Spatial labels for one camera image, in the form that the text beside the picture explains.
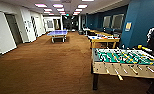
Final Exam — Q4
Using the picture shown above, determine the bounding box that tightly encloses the yellow wall notice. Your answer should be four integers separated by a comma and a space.
124, 21, 133, 33

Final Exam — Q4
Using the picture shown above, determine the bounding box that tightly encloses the rectangular ceiling light panel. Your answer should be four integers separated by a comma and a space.
55, 8, 66, 12
34, 3, 48, 9
52, 3, 65, 9
42, 8, 54, 12
76, 4, 89, 10
74, 8, 84, 13

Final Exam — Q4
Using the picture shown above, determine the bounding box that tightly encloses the blue ping pong table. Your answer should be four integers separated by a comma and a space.
46, 29, 70, 44

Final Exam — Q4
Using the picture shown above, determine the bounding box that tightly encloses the small white-top table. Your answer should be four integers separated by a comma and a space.
86, 32, 121, 50

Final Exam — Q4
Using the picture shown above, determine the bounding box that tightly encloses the dark glass double door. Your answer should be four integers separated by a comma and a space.
61, 14, 81, 32

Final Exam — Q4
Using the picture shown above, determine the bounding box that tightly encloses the wooden foosball table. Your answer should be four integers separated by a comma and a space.
90, 47, 154, 91

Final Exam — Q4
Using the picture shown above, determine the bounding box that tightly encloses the dark wall window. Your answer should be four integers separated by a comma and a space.
111, 13, 125, 31
102, 14, 113, 30

